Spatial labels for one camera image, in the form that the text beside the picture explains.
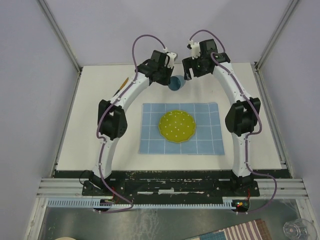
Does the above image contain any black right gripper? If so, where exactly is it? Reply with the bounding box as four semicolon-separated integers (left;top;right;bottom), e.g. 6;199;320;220
181;54;209;81

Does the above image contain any blue cup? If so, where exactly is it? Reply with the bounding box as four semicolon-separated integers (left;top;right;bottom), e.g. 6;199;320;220
168;75;186;91

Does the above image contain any orange knife green handle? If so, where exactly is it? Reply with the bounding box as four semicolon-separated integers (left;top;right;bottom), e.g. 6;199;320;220
113;77;129;96

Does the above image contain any green dotted plate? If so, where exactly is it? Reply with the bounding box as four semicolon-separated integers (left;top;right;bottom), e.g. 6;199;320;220
158;110;196;144

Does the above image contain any blue checked cloth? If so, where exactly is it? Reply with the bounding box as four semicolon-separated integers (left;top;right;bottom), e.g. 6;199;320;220
139;102;225;155

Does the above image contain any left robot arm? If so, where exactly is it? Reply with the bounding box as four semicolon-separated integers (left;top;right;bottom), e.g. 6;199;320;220
89;50;178;195

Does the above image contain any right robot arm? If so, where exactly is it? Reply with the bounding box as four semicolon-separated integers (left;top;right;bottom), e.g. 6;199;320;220
182;39;262;196

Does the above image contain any striped folded cloth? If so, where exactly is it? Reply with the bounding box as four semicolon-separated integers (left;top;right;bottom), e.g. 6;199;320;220
189;219;272;240

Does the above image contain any clear glass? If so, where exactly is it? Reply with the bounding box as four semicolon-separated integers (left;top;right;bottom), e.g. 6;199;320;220
283;218;318;240

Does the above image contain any cream round object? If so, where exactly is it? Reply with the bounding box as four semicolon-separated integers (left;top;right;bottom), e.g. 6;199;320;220
55;237;76;240

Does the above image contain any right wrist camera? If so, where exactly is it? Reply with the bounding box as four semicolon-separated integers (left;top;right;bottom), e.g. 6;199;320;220
187;40;201;59

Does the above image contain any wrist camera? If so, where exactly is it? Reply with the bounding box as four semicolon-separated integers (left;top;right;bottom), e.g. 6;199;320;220
187;40;201;59
163;47;178;69

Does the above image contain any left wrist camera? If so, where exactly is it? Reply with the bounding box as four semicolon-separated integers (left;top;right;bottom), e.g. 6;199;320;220
163;47;178;69

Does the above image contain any aluminium frame rail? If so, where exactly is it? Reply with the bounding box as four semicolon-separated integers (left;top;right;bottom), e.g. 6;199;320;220
254;0;301;72

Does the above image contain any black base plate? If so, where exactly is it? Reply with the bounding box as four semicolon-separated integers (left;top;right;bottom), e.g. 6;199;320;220
79;170;260;205

